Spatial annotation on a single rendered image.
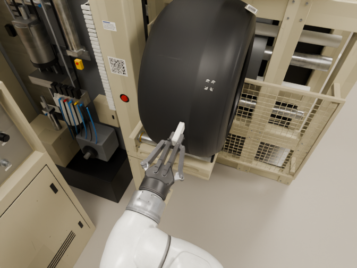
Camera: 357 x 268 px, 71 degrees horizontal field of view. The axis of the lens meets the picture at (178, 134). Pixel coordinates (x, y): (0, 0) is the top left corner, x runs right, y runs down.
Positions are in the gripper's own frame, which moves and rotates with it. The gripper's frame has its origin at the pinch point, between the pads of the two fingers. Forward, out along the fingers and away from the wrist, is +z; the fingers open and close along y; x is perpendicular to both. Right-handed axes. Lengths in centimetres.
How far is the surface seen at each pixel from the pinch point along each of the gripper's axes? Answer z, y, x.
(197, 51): 17.2, -0.3, -16.9
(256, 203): 37, -42, 128
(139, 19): 35.7, 27.6, -10.5
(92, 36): 27, 44, -6
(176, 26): 22.7, 8.0, -19.4
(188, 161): 10.0, 1.2, 36.9
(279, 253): 7, -62, 124
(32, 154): -12, 65, 30
